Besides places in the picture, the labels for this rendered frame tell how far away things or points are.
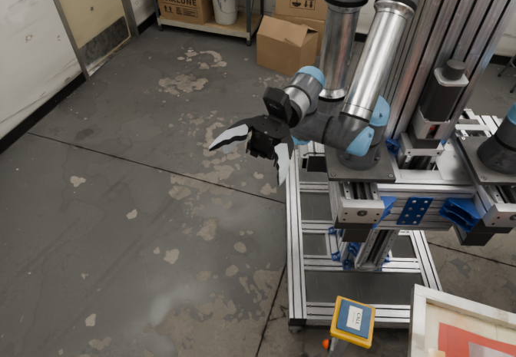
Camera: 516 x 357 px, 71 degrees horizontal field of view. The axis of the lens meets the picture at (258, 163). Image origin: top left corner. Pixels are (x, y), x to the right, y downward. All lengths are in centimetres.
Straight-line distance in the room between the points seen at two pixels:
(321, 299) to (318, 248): 31
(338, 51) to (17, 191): 276
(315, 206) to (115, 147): 179
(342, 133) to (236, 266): 169
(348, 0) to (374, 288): 164
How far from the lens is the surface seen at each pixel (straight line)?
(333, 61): 109
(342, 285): 219
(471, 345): 142
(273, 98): 67
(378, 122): 115
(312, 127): 90
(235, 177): 286
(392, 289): 226
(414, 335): 132
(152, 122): 347
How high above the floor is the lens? 216
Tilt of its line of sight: 47 degrees down
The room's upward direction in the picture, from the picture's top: straight up
